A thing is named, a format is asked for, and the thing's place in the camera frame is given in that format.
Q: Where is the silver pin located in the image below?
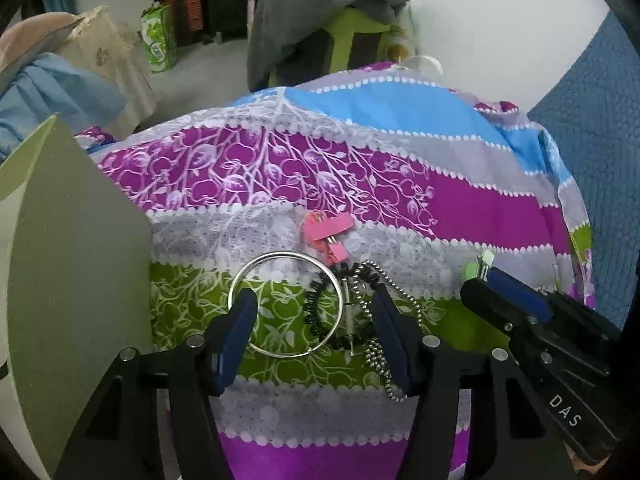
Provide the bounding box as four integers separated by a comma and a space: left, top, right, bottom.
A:
342, 279, 359, 359

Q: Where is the striped floral cloth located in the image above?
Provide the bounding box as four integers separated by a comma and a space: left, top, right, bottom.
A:
75, 62, 597, 480

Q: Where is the black suitcase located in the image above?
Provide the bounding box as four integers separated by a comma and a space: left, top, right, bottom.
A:
204, 0, 252, 45

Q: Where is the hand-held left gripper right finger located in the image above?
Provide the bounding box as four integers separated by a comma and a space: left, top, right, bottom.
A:
370, 290, 566, 480

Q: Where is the green stool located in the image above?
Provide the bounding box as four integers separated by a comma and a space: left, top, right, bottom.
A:
269, 6, 403, 89

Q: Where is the green cardboard box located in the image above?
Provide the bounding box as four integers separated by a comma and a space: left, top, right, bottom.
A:
0, 114, 154, 480

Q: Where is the pink pillow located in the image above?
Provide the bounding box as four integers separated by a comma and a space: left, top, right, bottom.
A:
0, 12, 83, 77

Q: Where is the black spiral hair tie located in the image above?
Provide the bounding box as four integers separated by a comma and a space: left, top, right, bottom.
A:
303, 274, 385, 350

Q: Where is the silver ball chain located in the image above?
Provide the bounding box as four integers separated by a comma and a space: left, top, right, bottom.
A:
349, 259, 424, 404

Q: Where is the white plastic bag handle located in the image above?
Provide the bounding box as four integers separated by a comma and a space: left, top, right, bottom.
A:
399, 54, 444, 77

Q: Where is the beige floral cloth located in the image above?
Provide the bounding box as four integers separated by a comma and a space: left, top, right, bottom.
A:
59, 5, 159, 132

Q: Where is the small blue quilted cushion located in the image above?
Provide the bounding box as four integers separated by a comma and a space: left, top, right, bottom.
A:
527, 10, 640, 332

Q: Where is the green printed bag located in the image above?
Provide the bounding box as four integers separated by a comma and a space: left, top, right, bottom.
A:
139, 2, 179, 74

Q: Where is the pink hair clip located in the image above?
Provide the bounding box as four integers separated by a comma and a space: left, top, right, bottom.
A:
304, 211, 355, 265

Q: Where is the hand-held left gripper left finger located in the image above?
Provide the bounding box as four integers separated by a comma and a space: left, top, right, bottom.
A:
55, 290, 258, 480

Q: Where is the green hair clip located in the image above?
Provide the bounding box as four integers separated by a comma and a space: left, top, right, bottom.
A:
462, 251, 497, 282

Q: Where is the silver bangle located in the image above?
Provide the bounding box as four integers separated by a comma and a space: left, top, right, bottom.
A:
227, 253, 347, 360

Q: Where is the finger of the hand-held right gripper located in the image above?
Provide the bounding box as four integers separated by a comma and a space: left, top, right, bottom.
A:
482, 266, 556, 326
460, 278, 538, 341

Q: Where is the light blue cloth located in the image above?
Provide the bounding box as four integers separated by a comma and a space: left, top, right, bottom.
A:
0, 52, 127, 162

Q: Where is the grey hoodie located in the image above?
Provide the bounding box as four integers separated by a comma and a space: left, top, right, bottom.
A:
247, 0, 414, 94

